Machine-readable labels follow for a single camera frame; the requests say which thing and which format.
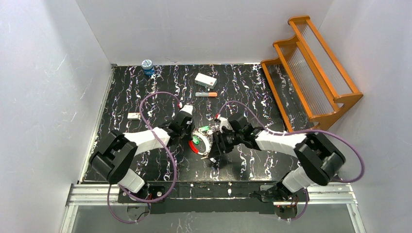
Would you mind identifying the key with green tag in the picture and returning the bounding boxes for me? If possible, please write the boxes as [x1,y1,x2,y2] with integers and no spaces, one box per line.
[198,126,210,132]
[192,135,200,145]

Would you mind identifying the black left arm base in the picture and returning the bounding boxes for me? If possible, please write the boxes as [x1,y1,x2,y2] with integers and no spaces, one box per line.
[117,181,171,204]

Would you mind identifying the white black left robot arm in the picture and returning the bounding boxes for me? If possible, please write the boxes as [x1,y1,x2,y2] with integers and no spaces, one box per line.
[89,109,193,193]

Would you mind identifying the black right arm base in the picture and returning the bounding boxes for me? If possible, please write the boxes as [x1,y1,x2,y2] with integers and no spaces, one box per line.
[252,184,310,219]

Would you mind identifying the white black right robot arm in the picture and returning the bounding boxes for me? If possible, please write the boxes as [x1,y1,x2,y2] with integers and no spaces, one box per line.
[210,115,346,199]

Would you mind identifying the white orange marker pen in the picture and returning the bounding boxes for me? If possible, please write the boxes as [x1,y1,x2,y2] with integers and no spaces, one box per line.
[195,92,218,98]

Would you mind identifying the white green small box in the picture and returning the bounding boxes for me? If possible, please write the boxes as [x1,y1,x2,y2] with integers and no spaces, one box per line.
[195,73,217,89]

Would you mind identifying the small white eraser block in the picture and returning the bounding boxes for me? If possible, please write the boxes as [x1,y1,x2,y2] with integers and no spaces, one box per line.
[127,113,141,120]

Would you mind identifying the blue jar with white lid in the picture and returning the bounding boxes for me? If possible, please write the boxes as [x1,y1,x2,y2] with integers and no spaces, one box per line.
[141,59,155,76]

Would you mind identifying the orange wooden tiered rack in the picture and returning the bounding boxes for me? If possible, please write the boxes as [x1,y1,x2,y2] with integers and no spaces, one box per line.
[260,16,363,132]

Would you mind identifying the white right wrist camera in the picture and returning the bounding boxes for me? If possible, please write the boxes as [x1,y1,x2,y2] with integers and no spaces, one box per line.
[214,115,232,131]

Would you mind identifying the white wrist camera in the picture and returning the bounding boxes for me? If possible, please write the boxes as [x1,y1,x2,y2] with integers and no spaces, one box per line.
[179,104,193,116]
[214,115,232,131]

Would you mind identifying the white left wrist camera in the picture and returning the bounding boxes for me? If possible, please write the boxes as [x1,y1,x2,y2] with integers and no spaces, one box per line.
[179,104,193,116]

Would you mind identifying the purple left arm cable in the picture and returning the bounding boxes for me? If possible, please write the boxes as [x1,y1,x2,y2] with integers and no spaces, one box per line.
[106,92,184,224]

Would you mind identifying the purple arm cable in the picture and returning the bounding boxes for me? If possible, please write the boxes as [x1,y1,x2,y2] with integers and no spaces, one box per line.
[106,92,184,224]
[216,100,366,221]

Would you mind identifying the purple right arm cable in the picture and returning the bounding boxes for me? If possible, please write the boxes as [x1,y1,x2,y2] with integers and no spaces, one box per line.
[216,100,366,221]

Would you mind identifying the aluminium frame rail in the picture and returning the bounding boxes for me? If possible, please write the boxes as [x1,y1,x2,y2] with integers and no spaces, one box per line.
[66,182,357,206]

